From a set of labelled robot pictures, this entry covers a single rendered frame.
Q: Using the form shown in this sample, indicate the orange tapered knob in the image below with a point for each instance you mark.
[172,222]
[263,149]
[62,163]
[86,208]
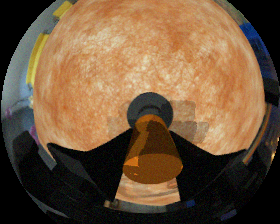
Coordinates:
[152,156]

